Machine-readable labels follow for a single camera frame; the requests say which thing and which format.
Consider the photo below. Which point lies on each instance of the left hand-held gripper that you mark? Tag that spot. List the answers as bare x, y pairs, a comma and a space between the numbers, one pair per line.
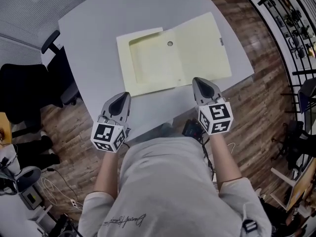
108, 130

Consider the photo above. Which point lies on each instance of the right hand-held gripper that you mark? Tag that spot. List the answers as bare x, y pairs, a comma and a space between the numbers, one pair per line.
214, 117

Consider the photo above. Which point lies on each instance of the pale yellow folder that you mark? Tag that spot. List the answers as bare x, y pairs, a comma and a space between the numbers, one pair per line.
202, 48

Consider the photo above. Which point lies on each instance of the person's right forearm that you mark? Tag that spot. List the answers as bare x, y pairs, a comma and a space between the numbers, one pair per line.
224, 157

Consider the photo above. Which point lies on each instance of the person's left forearm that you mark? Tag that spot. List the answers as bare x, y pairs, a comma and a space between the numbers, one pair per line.
108, 171

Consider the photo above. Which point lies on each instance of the person's grey shirt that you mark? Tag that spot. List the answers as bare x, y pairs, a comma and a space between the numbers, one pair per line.
168, 186

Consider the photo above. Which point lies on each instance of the black office chair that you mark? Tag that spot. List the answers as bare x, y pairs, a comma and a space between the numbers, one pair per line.
27, 88

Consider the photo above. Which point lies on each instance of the grey chair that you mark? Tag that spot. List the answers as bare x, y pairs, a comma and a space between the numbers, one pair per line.
308, 92

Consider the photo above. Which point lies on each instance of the small grey device box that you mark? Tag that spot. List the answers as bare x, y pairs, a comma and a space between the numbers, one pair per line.
31, 198

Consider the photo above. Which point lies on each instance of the black metal shelf rack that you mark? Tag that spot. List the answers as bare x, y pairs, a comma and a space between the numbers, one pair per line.
284, 21

